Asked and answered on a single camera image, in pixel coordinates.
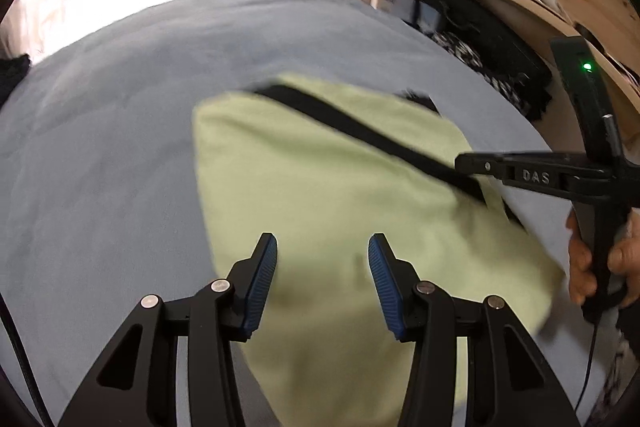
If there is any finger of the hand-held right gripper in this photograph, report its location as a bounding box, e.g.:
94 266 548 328
454 151 583 208

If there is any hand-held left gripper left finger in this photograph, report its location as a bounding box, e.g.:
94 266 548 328
57 232 278 427

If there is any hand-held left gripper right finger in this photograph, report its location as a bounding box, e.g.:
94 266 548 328
367 233 581 427

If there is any green and black hooded jacket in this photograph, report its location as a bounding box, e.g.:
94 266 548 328
192 74 566 427

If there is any person's right hand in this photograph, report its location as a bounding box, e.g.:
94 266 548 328
566 209 640 308

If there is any black white patterned cloth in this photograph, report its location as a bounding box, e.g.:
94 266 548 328
430 29 536 118

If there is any white cardboard box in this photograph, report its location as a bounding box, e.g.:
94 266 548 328
377 0 418 15

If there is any black knitted garment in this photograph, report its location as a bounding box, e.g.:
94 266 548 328
0 54 32 108

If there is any black cable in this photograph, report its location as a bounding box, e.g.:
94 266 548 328
0 294 53 427
574 322 599 414

